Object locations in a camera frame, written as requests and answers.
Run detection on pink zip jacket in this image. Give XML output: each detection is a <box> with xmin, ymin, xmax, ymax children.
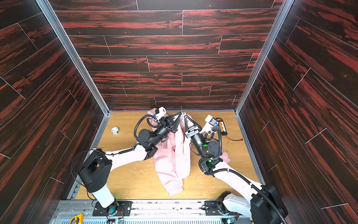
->
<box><xmin>146</xmin><ymin>107</ymin><xmax>232</xmax><ymax>197</ymax></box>

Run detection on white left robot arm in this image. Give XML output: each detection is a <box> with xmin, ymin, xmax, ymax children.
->
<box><xmin>78</xmin><ymin>110</ymin><xmax>182</xmax><ymax>217</ymax></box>

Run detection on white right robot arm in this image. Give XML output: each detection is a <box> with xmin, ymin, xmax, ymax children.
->
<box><xmin>183</xmin><ymin>115</ymin><xmax>288</xmax><ymax>224</ymax></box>

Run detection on small white tape roll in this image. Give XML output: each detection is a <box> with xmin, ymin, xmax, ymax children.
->
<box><xmin>111</xmin><ymin>127</ymin><xmax>119</xmax><ymax>135</ymax></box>

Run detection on yellow tape measure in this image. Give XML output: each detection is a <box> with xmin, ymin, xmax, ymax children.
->
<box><xmin>69</xmin><ymin>213</ymin><xmax>84</xmax><ymax>224</ymax></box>

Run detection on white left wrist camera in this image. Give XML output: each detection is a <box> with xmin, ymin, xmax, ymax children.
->
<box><xmin>154</xmin><ymin>107</ymin><xmax>167</xmax><ymax>120</ymax></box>

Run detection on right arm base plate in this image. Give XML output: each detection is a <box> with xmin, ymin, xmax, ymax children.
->
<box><xmin>201</xmin><ymin>200</ymin><xmax>241</xmax><ymax>216</ymax></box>

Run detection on aluminium front rail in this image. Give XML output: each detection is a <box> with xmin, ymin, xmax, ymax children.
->
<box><xmin>50</xmin><ymin>199</ymin><xmax>289</xmax><ymax>224</ymax></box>

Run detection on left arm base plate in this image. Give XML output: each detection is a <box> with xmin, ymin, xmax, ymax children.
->
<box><xmin>92</xmin><ymin>200</ymin><xmax>132</xmax><ymax>217</ymax></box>

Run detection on aluminium corner post right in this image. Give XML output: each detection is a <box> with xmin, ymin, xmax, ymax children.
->
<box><xmin>234</xmin><ymin>0</ymin><xmax>296</xmax><ymax>114</ymax></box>

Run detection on aluminium corner post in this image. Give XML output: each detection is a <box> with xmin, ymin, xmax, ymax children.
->
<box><xmin>35</xmin><ymin>0</ymin><xmax>110</xmax><ymax>116</ymax></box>
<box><xmin>234</xmin><ymin>0</ymin><xmax>296</xmax><ymax>114</ymax></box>

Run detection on aluminium corner post left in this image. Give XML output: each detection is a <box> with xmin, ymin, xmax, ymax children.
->
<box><xmin>35</xmin><ymin>0</ymin><xmax>110</xmax><ymax>116</ymax></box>

